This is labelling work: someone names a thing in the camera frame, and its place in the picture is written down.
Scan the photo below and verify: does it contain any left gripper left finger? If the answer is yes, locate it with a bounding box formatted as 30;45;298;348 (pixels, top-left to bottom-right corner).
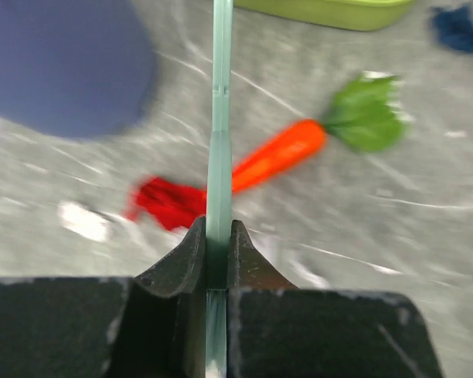
0;219;206;377

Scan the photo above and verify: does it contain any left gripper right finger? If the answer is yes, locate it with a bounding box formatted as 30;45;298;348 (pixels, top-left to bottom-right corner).
227;220;443;377

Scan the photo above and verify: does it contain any teal hand brush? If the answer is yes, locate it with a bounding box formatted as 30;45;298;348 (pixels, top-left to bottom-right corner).
206;0;233;377

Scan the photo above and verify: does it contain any white paper scrap near bucket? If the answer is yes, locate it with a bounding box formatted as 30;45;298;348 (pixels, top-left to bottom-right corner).
57;201;112;243

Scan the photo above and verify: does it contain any red paper scrap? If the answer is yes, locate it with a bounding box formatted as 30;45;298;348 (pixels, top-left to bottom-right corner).
125;176;207;231

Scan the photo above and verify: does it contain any orange toy carrot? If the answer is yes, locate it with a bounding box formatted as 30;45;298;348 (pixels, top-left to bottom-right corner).
232;71;405;194

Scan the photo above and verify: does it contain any blue plastic bucket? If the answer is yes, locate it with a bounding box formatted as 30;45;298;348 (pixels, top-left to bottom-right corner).
0;1;159;139

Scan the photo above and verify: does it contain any green plastic tray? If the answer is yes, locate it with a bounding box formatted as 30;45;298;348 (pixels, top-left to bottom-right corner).
233;0;415;32

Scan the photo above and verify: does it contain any dark blue paper scrap right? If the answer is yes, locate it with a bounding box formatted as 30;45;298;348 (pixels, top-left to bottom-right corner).
430;1;473;54

